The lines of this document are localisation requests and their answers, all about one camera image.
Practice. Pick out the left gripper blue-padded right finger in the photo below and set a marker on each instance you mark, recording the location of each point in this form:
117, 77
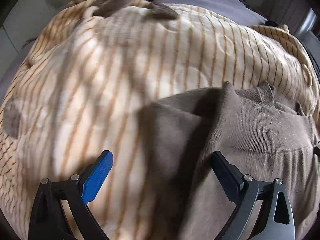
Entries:
275, 218

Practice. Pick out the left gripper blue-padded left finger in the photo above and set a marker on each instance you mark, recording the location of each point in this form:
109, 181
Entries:
48, 219

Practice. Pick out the taupe knit sweater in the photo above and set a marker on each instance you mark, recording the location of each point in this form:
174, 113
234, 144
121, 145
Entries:
258, 130

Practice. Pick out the cream striped quilt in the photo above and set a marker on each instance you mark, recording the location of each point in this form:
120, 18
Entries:
81, 87

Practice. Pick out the brown garment on quilt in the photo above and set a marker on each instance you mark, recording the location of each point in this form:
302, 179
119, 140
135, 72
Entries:
106, 8

